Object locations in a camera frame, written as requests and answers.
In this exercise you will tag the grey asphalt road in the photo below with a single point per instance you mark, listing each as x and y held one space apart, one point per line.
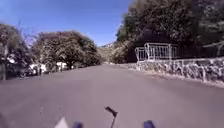
100 90

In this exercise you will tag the low stone wall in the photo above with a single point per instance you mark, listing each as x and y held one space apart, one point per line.
186 68

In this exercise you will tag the white building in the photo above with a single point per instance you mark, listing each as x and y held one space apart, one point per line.
61 65
35 68

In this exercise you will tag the distant hillside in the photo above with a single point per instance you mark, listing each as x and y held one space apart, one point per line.
106 50

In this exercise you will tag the row of dark trees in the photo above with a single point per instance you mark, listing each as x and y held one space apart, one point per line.
166 20

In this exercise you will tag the white metal railing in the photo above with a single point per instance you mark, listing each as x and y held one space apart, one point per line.
148 50

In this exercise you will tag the robot's own part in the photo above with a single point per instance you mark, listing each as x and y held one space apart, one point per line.
149 124
77 125

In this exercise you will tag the row of leafy trees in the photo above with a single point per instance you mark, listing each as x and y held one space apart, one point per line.
63 46

